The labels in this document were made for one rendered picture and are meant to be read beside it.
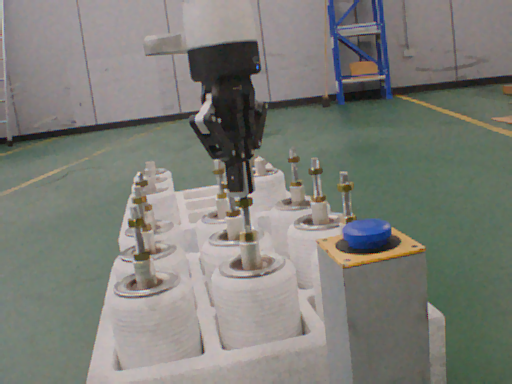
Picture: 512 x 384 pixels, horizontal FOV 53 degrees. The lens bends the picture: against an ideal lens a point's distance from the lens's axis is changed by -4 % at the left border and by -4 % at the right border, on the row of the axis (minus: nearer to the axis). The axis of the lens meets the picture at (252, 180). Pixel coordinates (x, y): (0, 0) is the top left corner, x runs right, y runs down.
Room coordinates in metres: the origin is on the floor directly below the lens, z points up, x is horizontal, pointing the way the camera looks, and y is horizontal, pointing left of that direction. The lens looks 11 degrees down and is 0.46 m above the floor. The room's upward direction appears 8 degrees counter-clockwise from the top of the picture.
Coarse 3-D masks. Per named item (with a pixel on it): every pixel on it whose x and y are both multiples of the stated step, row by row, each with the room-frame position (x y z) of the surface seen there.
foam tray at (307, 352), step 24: (192, 264) 0.81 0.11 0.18; (312, 288) 0.65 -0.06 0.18; (216, 312) 0.62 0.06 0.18; (312, 312) 0.58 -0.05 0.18; (432, 312) 0.54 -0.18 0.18; (216, 336) 0.55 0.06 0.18; (312, 336) 0.52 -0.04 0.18; (432, 336) 0.53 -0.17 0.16; (96, 360) 0.53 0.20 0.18; (192, 360) 0.51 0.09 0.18; (216, 360) 0.50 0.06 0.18; (240, 360) 0.50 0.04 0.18; (264, 360) 0.50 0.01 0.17; (288, 360) 0.50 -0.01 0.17; (312, 360) 0.50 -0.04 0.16; (432, 360) 0.53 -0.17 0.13
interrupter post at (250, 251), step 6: (258, 240) 0.57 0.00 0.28; (240, 246) 0.57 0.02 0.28; (246, 246) 0.56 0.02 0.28; (252, 246) 0.56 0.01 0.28; (258, 246) 0.57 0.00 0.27; (246, 252) 0.56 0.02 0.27; (252, 252) 0.56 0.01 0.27; (258, 252) 0.57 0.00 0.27; (246, 258) 0.56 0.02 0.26; (252, 258) 0.56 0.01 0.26; (258, 258) 0.57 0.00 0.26; (246, 264) 0.57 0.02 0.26; (252, 264) 0.56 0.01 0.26; (258, 264) 0.57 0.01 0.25
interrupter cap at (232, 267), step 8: (232, 256) 0.60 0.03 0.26; (240, 256) 0.60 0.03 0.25; (264, 256) 0.59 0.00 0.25; (272, 256) 0.59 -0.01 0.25; (280, 256) 0.58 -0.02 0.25; (224, 264) 0.58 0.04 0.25; (232, 264) 0.58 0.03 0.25; (240, 264) 0.58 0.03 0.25; (264, 264) 0.57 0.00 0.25; (272, 264) 0.56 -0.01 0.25; (280, 264) 0.56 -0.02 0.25; (224, 272) 0.55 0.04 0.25; (232, 272) 0.55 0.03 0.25; (240, 272) 0.55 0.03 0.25; (248, 272) 0.55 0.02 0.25; (256, 272) 0.54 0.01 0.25; (264, 272) 0.54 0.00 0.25; (272, 272) 0.54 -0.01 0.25
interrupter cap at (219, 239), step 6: (252, 228) 0.71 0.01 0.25; (258, 228) 0.71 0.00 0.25; (216, 234) 0.71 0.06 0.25; (222, 234) 0.71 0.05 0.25; (258, 234) 0.68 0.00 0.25; (210, 240) 0.68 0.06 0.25; (216, 240) 0.68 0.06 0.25; (222, 240) 0.68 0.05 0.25; (228, 240) 0.68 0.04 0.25; (234, 240) 0.68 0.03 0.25; (240, 240) 0.67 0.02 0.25; (216, 246) 0.66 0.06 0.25; (222, 246) 0.66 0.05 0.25; (228, 246) 0.66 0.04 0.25; (234, 246) 0.65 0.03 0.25
